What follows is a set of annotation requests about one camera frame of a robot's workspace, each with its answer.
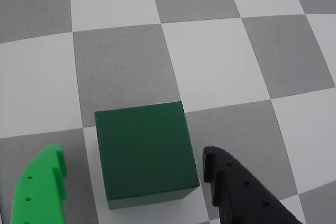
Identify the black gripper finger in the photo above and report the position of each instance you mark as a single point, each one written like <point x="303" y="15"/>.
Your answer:
<point x="241" y="197"/>

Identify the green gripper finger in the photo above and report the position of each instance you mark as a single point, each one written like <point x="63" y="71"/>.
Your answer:
<point x="39" y="190"/>

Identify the dark green cube dice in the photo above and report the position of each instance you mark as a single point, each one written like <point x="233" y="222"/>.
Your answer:
<point x="147" y="150"/>

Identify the grey white checkerboard mat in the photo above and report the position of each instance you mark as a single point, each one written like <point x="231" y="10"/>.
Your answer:
<point x="210" y="64"/>

